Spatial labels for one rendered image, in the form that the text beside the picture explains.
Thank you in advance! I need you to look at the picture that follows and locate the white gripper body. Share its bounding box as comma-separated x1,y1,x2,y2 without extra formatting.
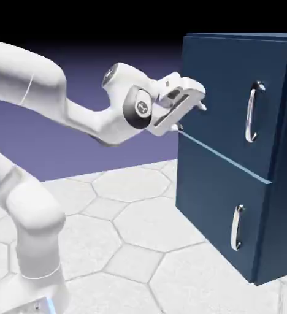
149,76,206,137

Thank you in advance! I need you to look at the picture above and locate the large blue cabinet door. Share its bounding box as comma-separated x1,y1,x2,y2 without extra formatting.
178,36,287,182

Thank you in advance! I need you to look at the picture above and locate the small blue cabinet door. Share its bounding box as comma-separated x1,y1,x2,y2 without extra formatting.
175,135,272,283

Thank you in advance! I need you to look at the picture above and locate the dark blue cabinet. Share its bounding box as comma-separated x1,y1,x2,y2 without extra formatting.
175,32,287,287

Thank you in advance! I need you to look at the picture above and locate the long curved silver handle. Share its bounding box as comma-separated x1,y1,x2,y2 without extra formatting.
245,81,266,143

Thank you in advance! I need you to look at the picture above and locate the short curved silver handle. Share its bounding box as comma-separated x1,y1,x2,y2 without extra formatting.
231,204,245,251

